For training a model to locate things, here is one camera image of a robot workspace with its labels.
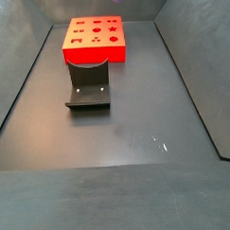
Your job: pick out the black curved holder stand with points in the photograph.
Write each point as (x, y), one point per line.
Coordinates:
(89, 79)

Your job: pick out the red shape sorter box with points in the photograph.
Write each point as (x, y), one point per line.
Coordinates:
(94, 39)

